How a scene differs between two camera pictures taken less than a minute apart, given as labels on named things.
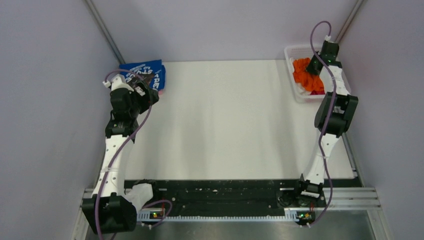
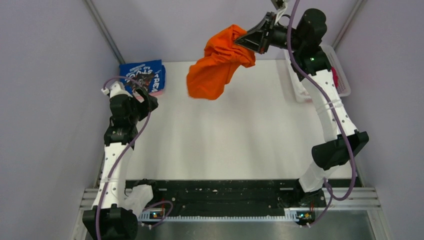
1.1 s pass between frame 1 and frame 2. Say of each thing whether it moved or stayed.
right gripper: moved
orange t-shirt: moved
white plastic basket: stayed
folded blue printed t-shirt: stayed
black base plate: stayed
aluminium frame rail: stayed
